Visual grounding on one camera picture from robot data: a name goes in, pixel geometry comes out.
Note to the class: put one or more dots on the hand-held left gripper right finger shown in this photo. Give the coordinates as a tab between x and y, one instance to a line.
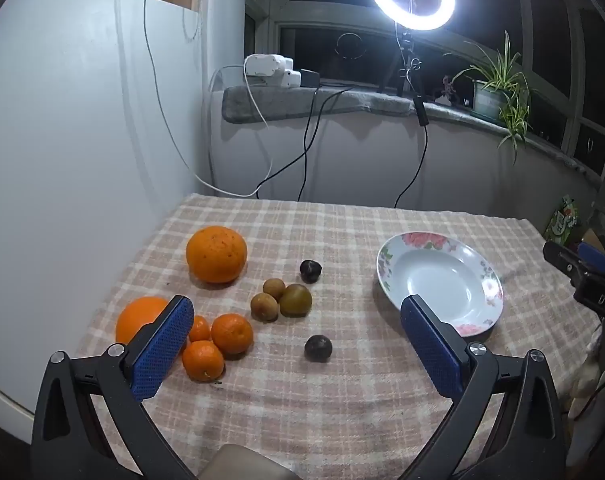
432	355

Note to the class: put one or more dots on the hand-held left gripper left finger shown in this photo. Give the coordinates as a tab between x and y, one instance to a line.
165	345

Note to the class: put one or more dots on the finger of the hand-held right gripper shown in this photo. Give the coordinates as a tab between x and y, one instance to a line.
560	256
596	259

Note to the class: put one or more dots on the white floral plate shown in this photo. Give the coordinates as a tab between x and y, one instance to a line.
432	270

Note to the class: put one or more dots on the large brown kiwi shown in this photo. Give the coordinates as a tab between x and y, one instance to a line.
296	301

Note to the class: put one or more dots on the small tangerine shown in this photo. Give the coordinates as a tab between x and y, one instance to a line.
200	331

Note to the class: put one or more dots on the green snack packet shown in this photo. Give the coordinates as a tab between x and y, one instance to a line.
562	217

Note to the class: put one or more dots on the large orange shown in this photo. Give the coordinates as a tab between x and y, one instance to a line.
137	317
216	255

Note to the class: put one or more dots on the beige cloth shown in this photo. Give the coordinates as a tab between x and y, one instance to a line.
587	375

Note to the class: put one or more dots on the medium brown kiwi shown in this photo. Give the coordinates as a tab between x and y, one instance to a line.
263	306

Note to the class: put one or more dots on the dark purple round fruit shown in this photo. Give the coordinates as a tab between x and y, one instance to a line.
310	270
318	348

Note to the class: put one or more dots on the small brown kiwi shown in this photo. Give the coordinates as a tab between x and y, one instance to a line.
273	288

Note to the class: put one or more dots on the beige rounded object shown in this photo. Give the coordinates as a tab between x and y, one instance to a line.
247	462

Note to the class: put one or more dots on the beige plaid tablecloth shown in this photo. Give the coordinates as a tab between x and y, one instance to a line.
332	225

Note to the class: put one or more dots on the pale plant pot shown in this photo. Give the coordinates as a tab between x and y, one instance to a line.
487	102

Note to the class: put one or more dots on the green spider plant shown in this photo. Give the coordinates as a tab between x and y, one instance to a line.
502	72

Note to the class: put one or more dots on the small purple flower plant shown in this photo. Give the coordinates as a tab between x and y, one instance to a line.
448	89

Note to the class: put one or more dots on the white cabinet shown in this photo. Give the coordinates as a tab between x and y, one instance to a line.
57	160

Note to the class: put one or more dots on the black tripod stand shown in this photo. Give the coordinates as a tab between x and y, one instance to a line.
406	45

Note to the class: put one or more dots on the white power strip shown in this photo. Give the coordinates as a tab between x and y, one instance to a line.
262	65

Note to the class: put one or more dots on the black power adapter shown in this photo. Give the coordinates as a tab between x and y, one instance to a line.
310	78

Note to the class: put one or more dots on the grey window frame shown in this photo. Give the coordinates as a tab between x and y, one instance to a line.
322	15

